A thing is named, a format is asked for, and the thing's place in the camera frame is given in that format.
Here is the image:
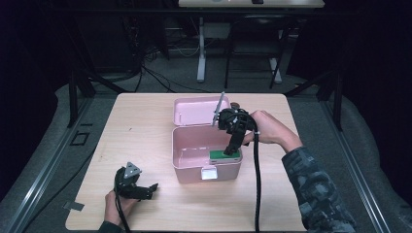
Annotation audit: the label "grey metal floor rail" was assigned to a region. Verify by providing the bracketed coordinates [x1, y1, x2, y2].
[320, 100, 394, 233]
[6, 96, 95, 233]

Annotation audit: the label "black chair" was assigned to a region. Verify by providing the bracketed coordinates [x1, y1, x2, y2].
[223, 13, 293, 90]

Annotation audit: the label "black metal stand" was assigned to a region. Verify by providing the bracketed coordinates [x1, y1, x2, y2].
[65, 62, 132, 129]
[284, 67, 345, 132]

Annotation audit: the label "pink storage box white handle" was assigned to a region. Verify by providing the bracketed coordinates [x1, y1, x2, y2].
[171, 95, 244, 185]

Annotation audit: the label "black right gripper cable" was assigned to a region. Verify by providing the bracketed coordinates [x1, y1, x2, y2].
[226, 108, 263, 233]

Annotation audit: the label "white-legged desk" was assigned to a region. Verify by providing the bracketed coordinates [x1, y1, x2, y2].
[178, 0, 326, 84]

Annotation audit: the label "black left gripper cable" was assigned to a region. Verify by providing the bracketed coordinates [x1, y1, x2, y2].
[114, 167, 133, 233]

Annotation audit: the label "person's right hand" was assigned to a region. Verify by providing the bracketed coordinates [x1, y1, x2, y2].
[242, 109, 304, 153]

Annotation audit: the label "grey tape strip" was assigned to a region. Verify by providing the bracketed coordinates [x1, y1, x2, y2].
[62, 200, 86, 212]

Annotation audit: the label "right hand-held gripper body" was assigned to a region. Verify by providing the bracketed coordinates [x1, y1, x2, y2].
[212, 91, 257, 134]

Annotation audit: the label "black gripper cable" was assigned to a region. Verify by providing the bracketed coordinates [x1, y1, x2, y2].
[114, 167, 133, 233]
[226, 108, 263, 233]

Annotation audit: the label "black floor cables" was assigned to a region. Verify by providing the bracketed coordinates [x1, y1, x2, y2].
[134, 62, 212, 94]

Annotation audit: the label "green and white carton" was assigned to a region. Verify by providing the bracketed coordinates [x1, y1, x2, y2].
[208, 149, 242, 165]

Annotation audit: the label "person's left hand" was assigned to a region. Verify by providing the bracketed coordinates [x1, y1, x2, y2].
[104, 189, 140, 227]

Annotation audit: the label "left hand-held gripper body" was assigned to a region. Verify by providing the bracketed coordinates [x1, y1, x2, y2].
[114, 161, 143, 199]

